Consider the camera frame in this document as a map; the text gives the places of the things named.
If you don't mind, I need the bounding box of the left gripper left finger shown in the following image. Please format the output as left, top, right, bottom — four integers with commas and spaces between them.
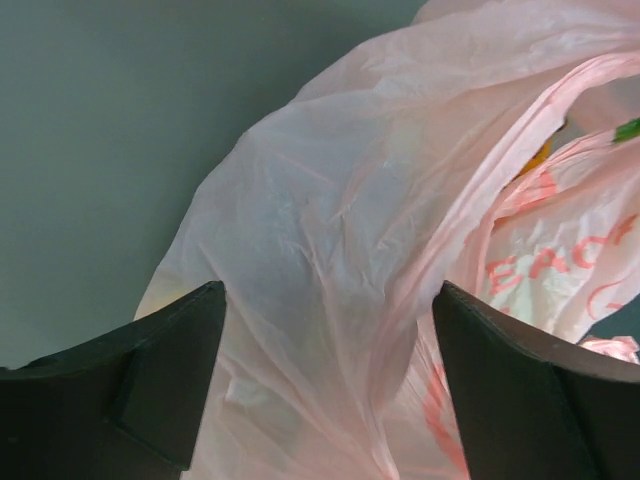
1, 282, 226, 480

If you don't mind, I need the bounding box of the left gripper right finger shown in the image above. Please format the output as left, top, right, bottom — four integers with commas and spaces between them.
433, 282, 639, 480

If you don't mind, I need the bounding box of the pink plastic bag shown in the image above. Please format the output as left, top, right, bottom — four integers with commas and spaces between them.
138, 1, 639, 479

